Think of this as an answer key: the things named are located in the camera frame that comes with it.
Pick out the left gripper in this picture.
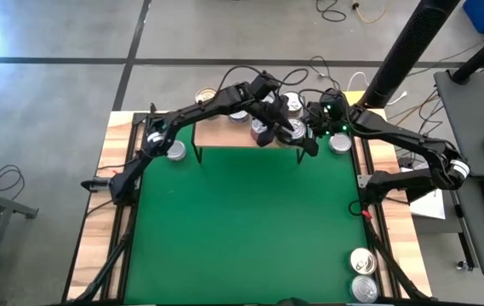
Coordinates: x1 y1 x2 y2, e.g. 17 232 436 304
257 93 299 148

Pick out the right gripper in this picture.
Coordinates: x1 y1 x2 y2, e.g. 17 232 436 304
300 113 341 157

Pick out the green label can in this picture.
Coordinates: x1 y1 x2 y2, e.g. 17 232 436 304
165 139 188 162
283 117 310 145

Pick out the red label can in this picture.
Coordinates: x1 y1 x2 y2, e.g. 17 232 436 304
249 117 268 141

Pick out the pale blue label can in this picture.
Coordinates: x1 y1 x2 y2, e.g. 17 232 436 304
328 132 352 155

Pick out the teal can yellow print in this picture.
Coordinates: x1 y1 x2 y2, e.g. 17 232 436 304
283 91 305 116

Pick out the blue label can gold lid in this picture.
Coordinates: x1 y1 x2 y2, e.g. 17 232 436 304
349 246 378 275

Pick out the blue label can silver lid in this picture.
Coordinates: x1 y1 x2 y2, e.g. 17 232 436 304
350 275 379 303

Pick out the yellow block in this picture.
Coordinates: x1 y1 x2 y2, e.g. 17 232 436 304
343 90 367 107

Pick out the black ribbed column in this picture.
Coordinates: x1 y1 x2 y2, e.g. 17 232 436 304
359 0 462 108

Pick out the white paper sheet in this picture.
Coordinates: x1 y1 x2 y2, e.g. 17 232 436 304
401 167 447 221

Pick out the black diagonal strut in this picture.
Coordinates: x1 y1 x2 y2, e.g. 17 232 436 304
367 231 428 303
71 229 134 303

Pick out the grey desk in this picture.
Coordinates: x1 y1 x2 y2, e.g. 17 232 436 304
432 70 484 281

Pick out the black stand pole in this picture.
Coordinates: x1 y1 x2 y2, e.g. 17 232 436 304
452 23 484 85

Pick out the black table clamp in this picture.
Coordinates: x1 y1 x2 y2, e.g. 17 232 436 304
80 178 111 193

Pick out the grey metal stand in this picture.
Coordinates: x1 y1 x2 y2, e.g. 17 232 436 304
0 172 40 281

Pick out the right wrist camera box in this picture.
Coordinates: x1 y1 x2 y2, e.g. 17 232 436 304
318 90 348 118

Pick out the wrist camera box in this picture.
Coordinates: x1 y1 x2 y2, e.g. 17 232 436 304
318 90 348 118
248 71 283 99

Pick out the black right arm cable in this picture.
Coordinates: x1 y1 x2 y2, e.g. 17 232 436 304
297 87 332 116

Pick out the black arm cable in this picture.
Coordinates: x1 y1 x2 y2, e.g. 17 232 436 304
215 64 310 95
297 87 332 116

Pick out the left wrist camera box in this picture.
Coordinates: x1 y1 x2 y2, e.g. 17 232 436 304
248 71 283 99

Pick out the wooden shelf black frame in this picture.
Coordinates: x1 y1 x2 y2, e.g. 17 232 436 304
190 87 310 166

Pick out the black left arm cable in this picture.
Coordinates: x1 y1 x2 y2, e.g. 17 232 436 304
215 64 310 95

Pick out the thin black cable loop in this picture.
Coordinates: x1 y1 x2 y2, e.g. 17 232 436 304
349 199 367 218

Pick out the white floor cable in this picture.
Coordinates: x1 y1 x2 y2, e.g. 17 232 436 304
346 71 408 106

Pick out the tangled cable bundle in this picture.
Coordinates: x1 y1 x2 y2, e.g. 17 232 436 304
315 0 348 23

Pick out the yellow floor cable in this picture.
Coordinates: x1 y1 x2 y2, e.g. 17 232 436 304
350 0 392 25

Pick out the black table frame rail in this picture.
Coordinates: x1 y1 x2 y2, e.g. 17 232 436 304
99 110 398 305

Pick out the black floor cable loop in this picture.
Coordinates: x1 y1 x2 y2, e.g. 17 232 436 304
0 164 26 193

